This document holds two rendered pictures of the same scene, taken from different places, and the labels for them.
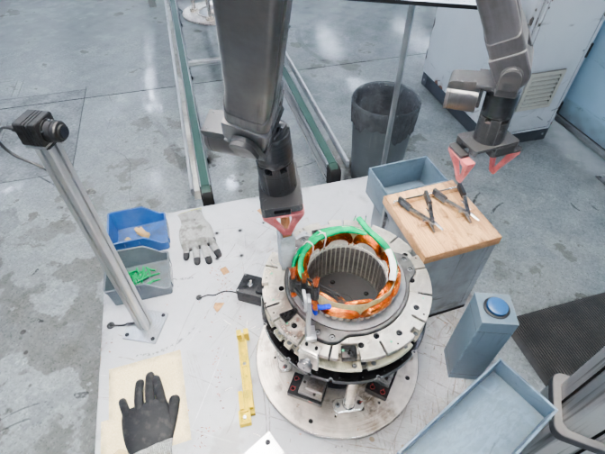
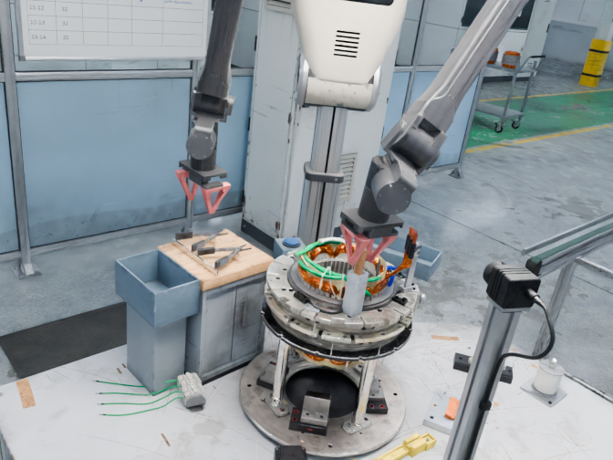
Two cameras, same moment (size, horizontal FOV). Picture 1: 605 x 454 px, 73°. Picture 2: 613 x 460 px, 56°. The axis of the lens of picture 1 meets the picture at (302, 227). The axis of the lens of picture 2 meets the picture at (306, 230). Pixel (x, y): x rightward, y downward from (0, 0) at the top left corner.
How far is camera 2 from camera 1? 1.34 m
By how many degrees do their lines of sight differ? 90
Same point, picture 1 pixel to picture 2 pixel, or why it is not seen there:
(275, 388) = (388, 423)
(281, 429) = (412, 418)
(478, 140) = (212, 168)
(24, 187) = not seen: outside the picture
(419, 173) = (119, 283)
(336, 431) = (389, 378)
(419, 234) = (249, 262)
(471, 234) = (233, 240)
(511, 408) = not seen: hidden behind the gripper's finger
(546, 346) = not seen: hidden behind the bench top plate
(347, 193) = (46, 433)
